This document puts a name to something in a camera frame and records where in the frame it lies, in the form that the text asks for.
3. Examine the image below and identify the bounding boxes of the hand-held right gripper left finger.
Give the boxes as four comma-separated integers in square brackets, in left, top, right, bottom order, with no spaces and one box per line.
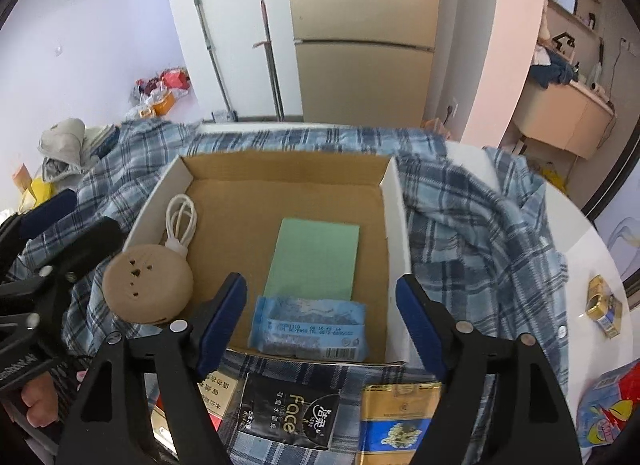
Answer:
[54,272,248,465]

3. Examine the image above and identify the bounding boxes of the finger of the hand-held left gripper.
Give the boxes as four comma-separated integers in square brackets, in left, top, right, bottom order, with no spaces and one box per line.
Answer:
[0,190,79,251]
[22,216,126,296]

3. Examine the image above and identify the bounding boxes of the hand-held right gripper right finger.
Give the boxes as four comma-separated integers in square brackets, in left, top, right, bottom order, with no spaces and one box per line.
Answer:
[395,274,583,465]

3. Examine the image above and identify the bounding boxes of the round beige device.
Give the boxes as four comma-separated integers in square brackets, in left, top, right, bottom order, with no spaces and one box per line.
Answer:
[102,243,194,324]

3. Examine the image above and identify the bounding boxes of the red yellow medicine box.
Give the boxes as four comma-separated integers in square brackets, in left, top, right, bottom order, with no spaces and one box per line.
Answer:
[150,370,237,446]

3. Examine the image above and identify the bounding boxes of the white cable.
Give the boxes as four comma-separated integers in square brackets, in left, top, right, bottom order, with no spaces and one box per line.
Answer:
[164,193,197,258]

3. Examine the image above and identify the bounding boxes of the gold blue cigarette box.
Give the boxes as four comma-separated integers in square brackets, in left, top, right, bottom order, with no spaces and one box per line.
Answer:
[357,381,443,465]

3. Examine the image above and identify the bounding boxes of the black tissue pack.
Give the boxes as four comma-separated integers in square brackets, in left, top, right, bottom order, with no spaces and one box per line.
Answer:
[237,372,341,451]

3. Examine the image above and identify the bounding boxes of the green notepad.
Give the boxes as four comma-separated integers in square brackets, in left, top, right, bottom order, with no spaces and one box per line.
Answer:
[263,217,361,302]

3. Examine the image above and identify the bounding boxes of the cardboard box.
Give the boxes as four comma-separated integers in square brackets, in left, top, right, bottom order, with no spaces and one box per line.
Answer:
[121,154,413,366]

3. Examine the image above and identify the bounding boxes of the person's left hand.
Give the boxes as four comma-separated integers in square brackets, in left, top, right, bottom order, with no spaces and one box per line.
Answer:
[20,372,62,428]

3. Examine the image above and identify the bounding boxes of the yellow cartoon bag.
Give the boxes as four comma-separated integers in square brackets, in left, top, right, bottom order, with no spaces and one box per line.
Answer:
[17,165,56,210]

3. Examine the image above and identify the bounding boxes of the white plastic bag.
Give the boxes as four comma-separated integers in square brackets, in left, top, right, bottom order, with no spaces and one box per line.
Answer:
[39,118,101,180]

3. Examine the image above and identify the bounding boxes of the stack of books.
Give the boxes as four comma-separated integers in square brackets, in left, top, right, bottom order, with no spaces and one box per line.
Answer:
[82,125,121,160]

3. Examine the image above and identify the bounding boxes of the blue plaid blanket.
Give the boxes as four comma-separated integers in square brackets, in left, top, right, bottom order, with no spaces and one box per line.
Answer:
[10,120,571,465]

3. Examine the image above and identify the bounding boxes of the pile of red bags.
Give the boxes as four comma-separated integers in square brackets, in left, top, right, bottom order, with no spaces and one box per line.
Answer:
[132,67,192,118]

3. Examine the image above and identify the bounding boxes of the small gold box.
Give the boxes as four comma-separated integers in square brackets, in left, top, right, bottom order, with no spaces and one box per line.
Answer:
[586,275,626,341]

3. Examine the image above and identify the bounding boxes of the yellow plastic bag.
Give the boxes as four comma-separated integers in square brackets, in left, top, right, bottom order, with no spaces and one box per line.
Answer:
[540,162,568,193]

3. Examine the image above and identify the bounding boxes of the red soda bottle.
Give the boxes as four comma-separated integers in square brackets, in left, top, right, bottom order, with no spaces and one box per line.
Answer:
[576,359,640,447]

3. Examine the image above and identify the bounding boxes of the wooden vanity cabinet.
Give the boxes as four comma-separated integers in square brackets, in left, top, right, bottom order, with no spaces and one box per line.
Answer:
[520,80,617,160]

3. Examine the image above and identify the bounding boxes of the blue clothes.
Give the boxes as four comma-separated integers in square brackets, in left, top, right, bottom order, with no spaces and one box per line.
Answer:
[530,47,576,88]

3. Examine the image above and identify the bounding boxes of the grey mop handle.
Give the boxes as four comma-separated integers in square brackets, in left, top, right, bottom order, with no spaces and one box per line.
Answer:
[188,0,237,123]

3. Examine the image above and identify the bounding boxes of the red broom handle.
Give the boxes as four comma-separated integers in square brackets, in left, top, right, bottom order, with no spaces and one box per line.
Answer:
[252,0,286,122]

